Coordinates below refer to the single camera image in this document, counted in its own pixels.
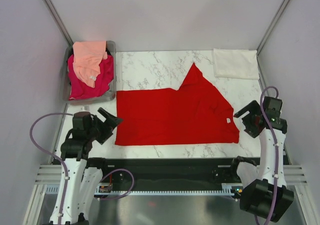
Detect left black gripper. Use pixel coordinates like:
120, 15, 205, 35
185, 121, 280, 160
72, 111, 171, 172
87, 108, 123, 145

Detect red t shirt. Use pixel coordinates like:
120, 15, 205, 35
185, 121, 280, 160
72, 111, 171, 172
115, 64, 240, 146

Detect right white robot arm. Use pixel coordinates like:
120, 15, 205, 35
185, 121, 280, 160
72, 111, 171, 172
229, 96, 294, 224

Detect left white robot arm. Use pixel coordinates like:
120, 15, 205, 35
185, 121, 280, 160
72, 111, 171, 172
49, 107, 123, 225

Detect magenta t shirt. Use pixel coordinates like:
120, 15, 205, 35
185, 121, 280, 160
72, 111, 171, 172
67, 54, 114, 100

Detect folded white t shirt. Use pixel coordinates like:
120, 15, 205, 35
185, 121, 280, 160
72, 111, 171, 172
212, 48, 260, 80

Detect peach t shirt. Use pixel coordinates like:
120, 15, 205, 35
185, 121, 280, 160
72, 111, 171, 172
72, 41, 108, 88

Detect grey plastic bin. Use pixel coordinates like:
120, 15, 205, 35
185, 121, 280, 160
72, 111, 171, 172
59, 40, 117, 105

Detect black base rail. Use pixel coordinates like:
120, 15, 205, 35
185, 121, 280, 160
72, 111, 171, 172
86, 158, 241, 191

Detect white slotted cable duct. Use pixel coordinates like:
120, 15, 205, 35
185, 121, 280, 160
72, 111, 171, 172
46, 182, 243, 195

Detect left aluminium frame post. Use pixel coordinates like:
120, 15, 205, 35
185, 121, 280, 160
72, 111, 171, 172
42, 0, 73, 46

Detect aluminium frame post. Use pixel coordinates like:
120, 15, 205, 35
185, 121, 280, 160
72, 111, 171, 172
257, 0, 291, 56
42, 0, 73, 46

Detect right aluminium frame post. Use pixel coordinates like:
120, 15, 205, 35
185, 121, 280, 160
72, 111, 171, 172
257, 0, 291, 56

